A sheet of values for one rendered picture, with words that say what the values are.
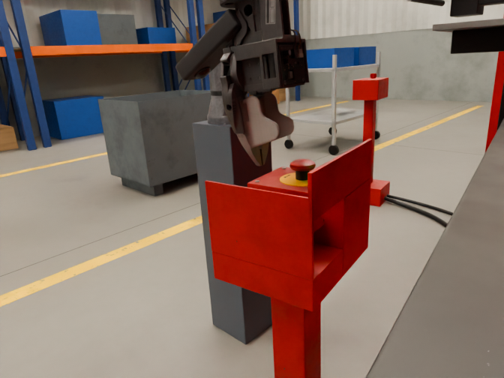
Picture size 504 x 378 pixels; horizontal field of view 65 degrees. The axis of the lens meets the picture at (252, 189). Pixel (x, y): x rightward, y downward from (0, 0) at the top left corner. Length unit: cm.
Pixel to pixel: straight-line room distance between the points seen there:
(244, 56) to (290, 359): 47
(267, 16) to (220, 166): 80
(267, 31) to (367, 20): 856
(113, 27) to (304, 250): 641
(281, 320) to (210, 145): 73
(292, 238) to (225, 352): 104
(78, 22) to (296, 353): 576
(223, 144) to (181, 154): 193
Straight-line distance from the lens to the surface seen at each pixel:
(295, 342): 67
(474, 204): 26
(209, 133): 124
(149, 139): 295
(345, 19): 930
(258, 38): 49
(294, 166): 60
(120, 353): 158
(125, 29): 686
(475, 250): 21
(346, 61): 421
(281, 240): 49
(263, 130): 49
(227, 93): 48
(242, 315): 143
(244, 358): 145
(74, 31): 611
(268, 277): 53
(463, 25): 77
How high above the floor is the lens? 96
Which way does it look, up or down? 18 degrees down
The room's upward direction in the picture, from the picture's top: 3 degrees counter-clockwise
